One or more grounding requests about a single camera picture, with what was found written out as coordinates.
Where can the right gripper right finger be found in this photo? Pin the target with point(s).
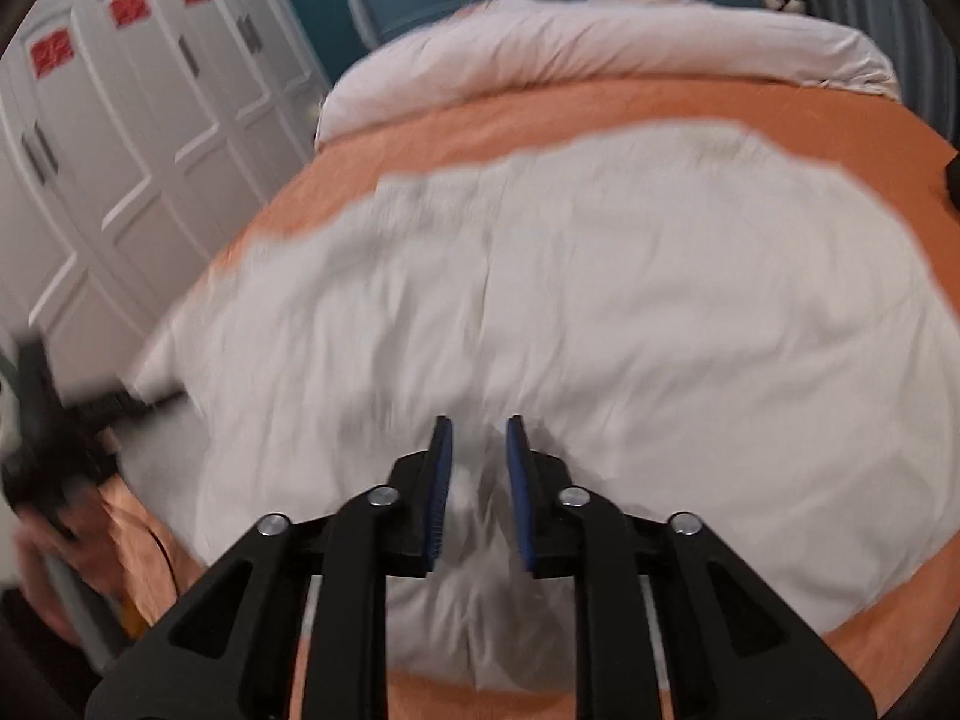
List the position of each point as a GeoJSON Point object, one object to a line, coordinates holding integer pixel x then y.
{"type": "Point", "coordinates": [670, 622]}

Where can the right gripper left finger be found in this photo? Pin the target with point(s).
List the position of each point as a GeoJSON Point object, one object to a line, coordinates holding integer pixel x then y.
{"type": "Point", "coordinates": [292, 620]}

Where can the white padded jacket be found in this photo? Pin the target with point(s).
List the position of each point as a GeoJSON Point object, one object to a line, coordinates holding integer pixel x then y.
{"type": "Point", "coordinates": [692, 318]}

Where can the white panelled wardrobe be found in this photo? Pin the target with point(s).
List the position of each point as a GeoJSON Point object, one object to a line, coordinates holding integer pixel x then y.
{"type": "Point", "coordinates": [139, 138]}

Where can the orange plush bed blanket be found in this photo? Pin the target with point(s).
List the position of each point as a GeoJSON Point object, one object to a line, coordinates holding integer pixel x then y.
{"type": "Point", "coordinates": [889, 640]}

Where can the grey blue curtain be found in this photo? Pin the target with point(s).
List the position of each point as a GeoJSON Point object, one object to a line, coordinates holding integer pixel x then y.
{"type": "Point", "coordinates": [925, 63]}

